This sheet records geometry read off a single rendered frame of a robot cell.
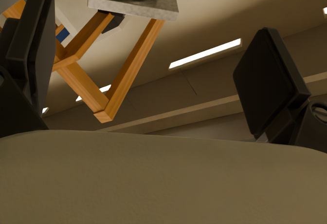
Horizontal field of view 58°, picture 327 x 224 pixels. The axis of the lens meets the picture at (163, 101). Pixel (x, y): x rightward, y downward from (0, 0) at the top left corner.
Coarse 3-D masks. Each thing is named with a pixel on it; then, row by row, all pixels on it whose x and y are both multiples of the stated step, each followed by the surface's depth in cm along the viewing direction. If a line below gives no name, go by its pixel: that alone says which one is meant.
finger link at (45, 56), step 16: (32, 0) 10; (48, 0) 10; (32, 16) 9; (48, 16) 10; (0, 32) 10; (16, 32) 9; (32, 32) 9; (48, 32) 10; (0, 48) 9; (16, 48) 8; (32, 48) 9; (48, 48) 11; (0, 64) 9; (16, 64) 8; (32, 64) 8; (48, 64) 11; (16, 80) 9; (32, 80) 9; (48, 80) 11; (32, 96) 9
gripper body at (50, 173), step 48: (0, 144) 6; (48, 144) 6; (96, 144) 6; (144, 144) 7; (192, 144) 7; (240, 144) 8; (0, 192) 5; (48, 192) 5; (96, 192) 6; (144, 192) 6; (192, 192) 6; (240, 192) 6; (288, 192) 7
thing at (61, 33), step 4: (4, 16) 516; (0, 28) 544; (56, 28) 650; (60, 28) 602; (64, 28) 620; (56, 32) 591; (60, 32) 610; (64, 32) 618; (68, 32) 626; (56, 36) 600; (60, 36) 608; (64, 36) 616; (60, 40) 606
